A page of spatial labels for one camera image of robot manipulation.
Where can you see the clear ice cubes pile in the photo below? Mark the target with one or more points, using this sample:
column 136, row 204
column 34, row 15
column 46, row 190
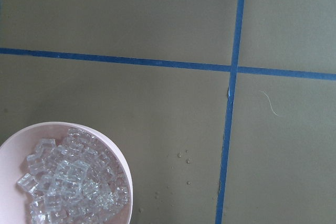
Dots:
column 76, row 180

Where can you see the pink bowl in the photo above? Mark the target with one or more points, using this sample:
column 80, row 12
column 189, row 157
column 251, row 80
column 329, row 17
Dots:
column 14, row 150

